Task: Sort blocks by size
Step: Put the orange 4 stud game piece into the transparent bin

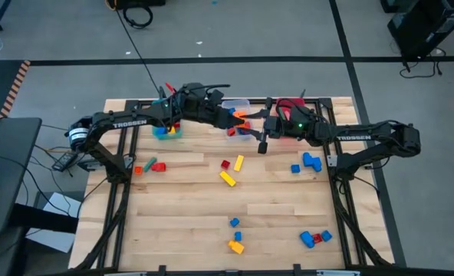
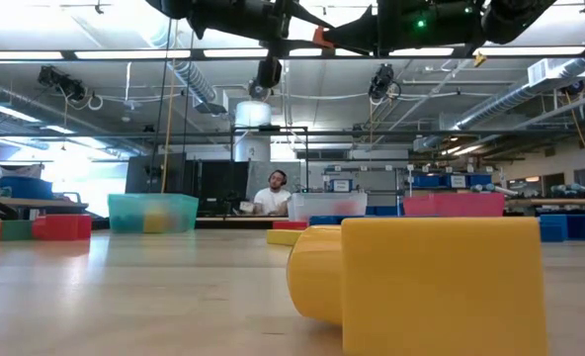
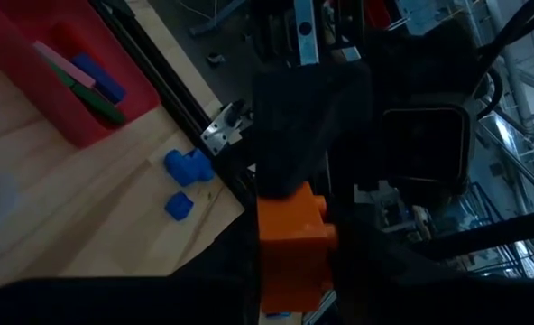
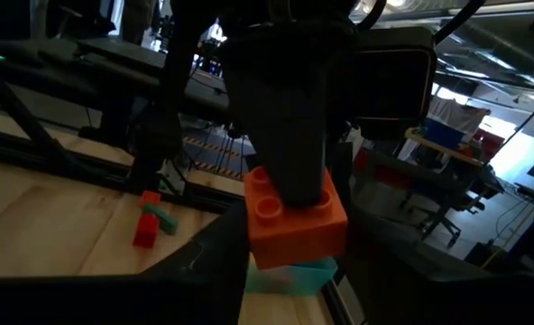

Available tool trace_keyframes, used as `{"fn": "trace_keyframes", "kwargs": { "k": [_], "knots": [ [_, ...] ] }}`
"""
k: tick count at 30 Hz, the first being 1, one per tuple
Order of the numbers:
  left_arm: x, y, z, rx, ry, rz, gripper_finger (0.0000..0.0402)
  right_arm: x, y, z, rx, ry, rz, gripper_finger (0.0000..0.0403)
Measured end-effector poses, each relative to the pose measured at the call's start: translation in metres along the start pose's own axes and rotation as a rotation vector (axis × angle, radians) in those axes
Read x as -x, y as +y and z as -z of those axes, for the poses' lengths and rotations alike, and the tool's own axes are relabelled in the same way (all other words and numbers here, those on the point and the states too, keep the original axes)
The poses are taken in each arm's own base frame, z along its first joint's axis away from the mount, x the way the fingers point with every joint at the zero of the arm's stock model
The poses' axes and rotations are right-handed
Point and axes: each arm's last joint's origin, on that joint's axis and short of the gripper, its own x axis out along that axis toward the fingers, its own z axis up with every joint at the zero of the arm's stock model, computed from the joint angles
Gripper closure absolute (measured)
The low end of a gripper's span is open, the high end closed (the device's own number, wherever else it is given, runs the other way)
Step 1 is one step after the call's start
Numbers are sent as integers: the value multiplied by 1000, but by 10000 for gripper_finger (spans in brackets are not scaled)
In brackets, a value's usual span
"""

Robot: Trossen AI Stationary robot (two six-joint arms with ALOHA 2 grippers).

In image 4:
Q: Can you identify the red crate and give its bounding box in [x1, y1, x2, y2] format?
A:
[353, 147, 415, 190]

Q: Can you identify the black rounded box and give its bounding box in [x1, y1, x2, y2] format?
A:
[351, 25, 438, 139]

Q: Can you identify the blue plastic tub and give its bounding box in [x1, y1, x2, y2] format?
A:
[424, 117, 469, 150]

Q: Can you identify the black office chair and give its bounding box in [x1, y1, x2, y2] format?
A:
[418, 198, 487, 249]

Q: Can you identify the background wooden table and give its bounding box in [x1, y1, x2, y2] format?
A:
[404, 125, 507, 195]

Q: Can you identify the orange stud brick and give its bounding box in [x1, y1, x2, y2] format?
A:
[243, 165, 350, 271]

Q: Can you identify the teal translucent plastic bin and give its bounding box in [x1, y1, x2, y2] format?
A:
[244, 255, 339, 298]

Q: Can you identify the white cloth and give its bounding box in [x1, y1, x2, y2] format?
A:
[428, 97, 493, 136]

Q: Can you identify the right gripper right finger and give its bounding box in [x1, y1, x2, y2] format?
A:
[345, 207, 520, 325]

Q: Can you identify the orange wooden block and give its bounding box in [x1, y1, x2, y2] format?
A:
[139, 190, 162, 208]

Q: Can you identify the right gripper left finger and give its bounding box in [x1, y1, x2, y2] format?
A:
[143, 201, 251, 325]

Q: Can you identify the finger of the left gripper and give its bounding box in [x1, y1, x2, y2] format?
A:
[224, 26, 356, 209]
[327, 135, 354, 218]

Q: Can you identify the red stud brick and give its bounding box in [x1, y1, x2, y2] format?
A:
[132, 212, 161, 250]

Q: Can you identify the long green wooden block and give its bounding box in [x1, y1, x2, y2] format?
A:
[142, 203, 180, 237]

